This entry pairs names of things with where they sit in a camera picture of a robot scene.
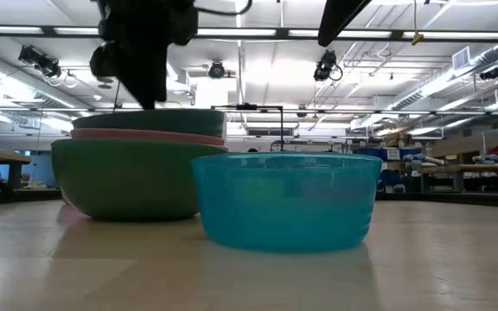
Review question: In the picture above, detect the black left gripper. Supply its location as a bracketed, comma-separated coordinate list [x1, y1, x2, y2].
[89, 0, 199, 111]

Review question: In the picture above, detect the teal green plastic bowl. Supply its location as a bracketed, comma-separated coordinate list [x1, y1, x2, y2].
[71, 108, 227, 138]

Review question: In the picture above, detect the pink plastic bowl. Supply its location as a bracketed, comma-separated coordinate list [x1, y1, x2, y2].
[70, 127, 227, 147]

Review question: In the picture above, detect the yellow hanging plug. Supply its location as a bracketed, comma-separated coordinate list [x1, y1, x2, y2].
[411, 0, 425, 47]

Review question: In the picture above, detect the large green plastic bowl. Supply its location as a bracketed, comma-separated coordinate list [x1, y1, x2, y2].
[50, 137, 228, 221]

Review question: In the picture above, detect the thin black metal stand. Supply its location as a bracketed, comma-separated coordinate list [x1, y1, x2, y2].
[211, 102, 285, 152]

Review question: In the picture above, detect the white air vent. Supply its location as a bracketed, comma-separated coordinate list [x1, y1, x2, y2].
[451, 45, 471, 71]

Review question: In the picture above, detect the blue storage bin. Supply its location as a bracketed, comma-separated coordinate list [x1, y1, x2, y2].
[354, 146, 418, 194]

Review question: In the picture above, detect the small blue plastic bowl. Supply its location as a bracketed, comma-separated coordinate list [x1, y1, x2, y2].
[190, 151, 383, 254]

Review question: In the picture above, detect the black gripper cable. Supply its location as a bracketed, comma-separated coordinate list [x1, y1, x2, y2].
[195, 0, 254, 17]

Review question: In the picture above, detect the silver air duct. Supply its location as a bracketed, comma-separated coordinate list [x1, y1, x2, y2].
[386, 41, 498, 111]

